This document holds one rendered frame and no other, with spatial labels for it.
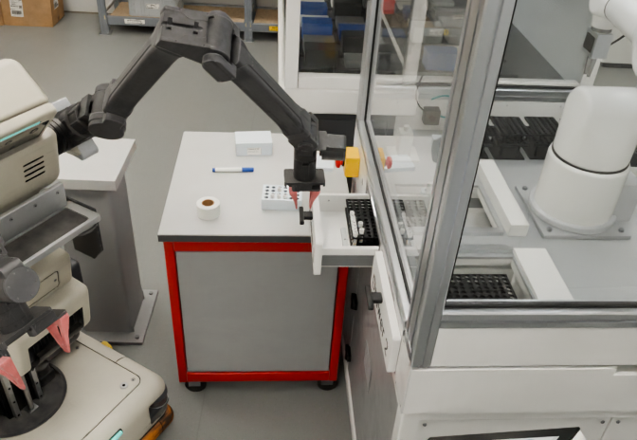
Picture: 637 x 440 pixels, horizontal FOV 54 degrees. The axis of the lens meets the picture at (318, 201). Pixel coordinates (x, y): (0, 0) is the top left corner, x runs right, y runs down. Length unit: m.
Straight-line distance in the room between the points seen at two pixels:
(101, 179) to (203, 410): 0.88
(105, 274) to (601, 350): 1.72
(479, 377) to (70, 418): 1.24
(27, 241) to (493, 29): 1.02
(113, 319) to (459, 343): 1.65
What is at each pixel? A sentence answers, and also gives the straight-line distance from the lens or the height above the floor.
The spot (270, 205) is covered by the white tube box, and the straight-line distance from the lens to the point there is 1.92.
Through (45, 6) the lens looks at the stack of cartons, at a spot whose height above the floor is 0.18.
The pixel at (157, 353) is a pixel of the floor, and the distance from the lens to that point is 2.55.
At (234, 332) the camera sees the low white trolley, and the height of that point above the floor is 0.34.
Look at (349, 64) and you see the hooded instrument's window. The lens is 2.35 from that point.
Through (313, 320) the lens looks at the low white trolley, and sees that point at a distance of 2.09.
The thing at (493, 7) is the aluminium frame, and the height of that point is 1.65.
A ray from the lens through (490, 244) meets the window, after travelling 1.10.
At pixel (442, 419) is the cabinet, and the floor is 0.77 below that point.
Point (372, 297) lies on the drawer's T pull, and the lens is 1.43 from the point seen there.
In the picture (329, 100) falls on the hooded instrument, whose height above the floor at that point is 0.86.
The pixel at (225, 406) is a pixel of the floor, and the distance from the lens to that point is 2.36.
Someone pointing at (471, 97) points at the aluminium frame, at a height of 1.52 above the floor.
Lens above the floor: 1.89
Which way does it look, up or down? 35 degrees down
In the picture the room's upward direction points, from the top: 4 degrees clockwise
